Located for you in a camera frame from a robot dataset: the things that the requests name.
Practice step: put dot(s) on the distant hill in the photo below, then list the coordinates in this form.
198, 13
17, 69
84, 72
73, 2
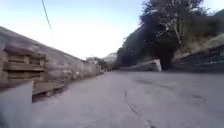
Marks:
110, 57

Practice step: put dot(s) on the concrete barrier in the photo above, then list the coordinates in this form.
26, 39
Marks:
146, 66

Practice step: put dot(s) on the grey asphalt road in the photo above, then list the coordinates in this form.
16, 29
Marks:
133, 96

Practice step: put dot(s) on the large dark trees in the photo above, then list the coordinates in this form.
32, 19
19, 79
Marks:
156, 36

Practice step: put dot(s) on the flat wooden pallet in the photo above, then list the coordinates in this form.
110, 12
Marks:
46, 88

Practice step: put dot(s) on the stack of wooden pallets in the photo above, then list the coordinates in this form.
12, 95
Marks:
23, 65

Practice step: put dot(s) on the sloping concrete wall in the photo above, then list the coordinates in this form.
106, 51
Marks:
63, 65

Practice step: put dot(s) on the dark stone wall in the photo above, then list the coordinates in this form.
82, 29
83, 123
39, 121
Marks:
200, 60

